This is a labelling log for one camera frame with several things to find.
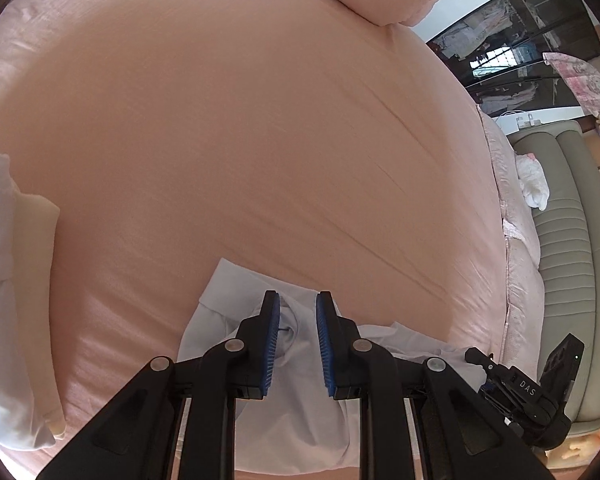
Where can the white plush toy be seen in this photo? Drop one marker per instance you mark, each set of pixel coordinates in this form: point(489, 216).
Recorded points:
point(532, 182)

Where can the grey padded headboard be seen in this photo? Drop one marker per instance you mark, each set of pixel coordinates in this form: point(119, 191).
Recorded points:
point(570, 260)

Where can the pink printed cloth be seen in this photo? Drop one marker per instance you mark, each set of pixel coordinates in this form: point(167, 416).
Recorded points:
point(580, 82)

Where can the white folded garment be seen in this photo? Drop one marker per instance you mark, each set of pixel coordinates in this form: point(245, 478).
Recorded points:
point(2, 310)

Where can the pink sheet bed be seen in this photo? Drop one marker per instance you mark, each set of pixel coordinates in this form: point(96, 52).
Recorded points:
point(255, 135)

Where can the cream bunny plush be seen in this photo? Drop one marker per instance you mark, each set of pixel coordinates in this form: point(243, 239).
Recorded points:
point(572, 447)

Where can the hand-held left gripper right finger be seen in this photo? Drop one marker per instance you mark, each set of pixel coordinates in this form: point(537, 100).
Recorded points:
point(325, 345)

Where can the glass door wardrobe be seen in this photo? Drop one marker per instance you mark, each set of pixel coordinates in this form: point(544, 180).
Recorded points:
point(520, 50)

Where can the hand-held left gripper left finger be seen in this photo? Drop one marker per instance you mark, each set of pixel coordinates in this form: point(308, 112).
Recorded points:
point(272, 345)

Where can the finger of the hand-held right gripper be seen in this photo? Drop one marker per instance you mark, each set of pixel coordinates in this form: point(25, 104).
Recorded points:
point(479, 358)

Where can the cream folded cloth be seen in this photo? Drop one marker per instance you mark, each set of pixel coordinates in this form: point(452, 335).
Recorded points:
point(37, 220)

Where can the white shirt with navy trim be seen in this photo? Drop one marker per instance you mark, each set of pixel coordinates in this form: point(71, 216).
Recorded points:
point(300, 420)

